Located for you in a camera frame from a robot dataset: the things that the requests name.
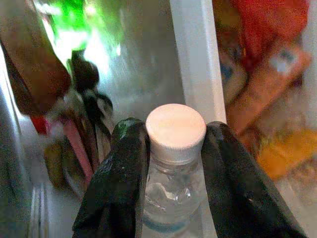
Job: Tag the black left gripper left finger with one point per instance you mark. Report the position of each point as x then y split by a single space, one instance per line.
116 188

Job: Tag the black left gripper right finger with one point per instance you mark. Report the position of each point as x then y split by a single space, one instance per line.
237 193

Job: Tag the small clear water bottle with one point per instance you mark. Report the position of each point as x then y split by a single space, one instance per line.
173 129

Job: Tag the yellow food packet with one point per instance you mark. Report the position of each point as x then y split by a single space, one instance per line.
287 153

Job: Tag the brown glass bottle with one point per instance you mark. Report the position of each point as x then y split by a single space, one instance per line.
34 74

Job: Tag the green plastic packet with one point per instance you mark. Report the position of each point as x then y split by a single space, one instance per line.
71 27

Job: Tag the red plastic bag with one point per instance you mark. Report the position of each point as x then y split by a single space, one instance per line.
270 27

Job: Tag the white fridge shelf post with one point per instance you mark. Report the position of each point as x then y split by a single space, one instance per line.
198 62

